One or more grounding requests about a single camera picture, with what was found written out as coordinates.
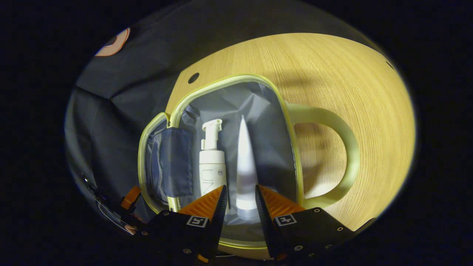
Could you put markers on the white squeeze tube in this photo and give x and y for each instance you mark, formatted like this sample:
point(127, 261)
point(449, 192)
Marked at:
point(246, 159)

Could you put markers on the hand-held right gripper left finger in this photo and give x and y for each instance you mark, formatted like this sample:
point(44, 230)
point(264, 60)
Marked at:
point(207, 225)

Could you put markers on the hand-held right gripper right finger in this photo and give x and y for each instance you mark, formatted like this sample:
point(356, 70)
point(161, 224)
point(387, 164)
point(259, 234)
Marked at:
point(269, 225)

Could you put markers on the white pump bottle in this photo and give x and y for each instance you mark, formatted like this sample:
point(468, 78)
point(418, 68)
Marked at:
point(212, 162)

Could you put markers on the black backdrop cloth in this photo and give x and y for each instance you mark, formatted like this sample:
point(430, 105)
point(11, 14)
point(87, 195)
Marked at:
point(122, 85)

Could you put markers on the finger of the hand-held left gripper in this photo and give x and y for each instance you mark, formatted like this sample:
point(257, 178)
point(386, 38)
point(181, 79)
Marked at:
point(131, 197)

